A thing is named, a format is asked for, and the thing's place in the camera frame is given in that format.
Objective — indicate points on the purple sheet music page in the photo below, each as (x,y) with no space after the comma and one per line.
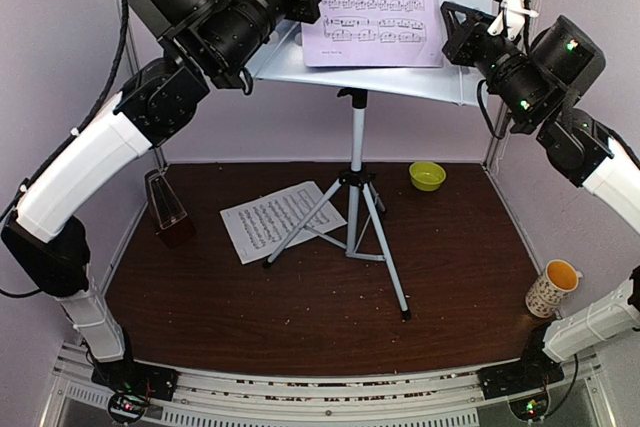
(374,33)

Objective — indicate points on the white sheet music page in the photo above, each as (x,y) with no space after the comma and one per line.
(258,227)

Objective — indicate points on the left aluminium corner post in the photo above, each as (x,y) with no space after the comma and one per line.
(134,71)

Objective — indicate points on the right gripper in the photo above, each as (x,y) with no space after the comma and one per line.
(458,48)

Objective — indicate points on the aluminium front rail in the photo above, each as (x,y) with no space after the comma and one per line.
(451,397)

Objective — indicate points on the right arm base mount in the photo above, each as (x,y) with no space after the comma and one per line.
(524,386)

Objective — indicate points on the brown wooden metronome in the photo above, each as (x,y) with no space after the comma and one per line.
(172,224)

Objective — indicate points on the patterned paper cup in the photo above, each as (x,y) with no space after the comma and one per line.
(558,280)

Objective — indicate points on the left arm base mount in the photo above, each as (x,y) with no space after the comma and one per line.
(131,397)

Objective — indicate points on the green plastic bowl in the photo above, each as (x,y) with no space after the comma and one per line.
(427,176)

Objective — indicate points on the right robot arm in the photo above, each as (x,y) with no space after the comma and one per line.
(592,156)

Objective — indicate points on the white perforated music stand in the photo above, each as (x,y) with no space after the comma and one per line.
(348,214)

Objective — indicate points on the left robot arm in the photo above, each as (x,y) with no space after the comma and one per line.
(41,229)

